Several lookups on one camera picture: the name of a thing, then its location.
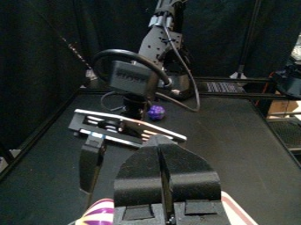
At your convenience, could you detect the brown cardboard box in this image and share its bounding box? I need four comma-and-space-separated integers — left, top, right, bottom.
267, 98, 301, 120

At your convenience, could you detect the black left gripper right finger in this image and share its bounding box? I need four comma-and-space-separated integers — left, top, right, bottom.
157, 134, 232, 225

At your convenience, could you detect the black round device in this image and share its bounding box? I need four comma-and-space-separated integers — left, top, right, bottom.
270, 62, 301, 99

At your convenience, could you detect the pale dish with red rim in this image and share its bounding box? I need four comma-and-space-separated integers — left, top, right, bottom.
219, 191, 259, 225

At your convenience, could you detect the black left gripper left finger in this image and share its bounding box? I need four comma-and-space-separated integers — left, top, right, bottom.
112, 134, 168, 225

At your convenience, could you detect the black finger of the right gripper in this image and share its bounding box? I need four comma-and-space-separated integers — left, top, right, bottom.
77, 132, 108, 195

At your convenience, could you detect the thin grey cable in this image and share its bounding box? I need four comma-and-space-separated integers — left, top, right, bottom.
155, 17, 202, 113

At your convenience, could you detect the purple toy grape cluster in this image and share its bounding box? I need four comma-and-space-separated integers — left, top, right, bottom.
147, 105, 167, 121

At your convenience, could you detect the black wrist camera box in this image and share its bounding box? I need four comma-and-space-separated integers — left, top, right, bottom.
108, 60, 159, 98

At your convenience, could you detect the purple white striped toy onion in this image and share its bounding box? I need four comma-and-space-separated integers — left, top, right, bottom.
73, 198, 115, 225

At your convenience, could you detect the thick black looped cable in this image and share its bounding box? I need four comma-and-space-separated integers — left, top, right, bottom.
90, 48, 173, 89

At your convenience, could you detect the orange cable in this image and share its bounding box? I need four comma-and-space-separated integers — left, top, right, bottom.
254, 76, 275, 107

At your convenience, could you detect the black ribbed vent panel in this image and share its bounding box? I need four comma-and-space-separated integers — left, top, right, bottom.
203, 81, 247, 93

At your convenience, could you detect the black stand with pale foot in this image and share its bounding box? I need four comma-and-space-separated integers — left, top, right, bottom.
228, 0, 263, 80

